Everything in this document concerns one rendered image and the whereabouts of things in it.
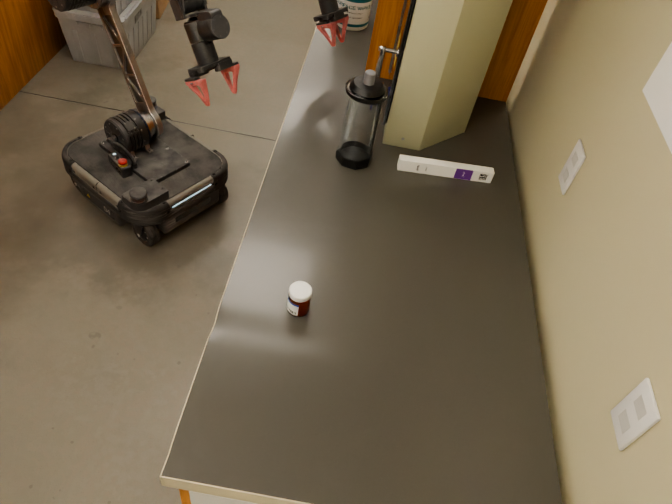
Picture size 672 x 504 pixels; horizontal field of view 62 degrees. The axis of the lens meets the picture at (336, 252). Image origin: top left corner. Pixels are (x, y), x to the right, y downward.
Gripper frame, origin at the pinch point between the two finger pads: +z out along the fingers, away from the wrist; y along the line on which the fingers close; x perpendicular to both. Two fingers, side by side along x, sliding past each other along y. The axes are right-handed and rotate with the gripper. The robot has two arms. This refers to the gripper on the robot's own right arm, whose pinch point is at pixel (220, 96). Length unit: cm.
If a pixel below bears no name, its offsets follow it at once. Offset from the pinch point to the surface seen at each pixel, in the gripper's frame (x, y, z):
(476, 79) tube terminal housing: -47, 51, 15
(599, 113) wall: -87, 32, 19
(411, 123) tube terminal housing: -35, 34, 21
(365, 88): -37.4, 15.2, 4.8
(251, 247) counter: -28.2, -26.3, 27.7
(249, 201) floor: 88, 58, 70
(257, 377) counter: -50, -50, 40
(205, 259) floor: 76, 18, 77
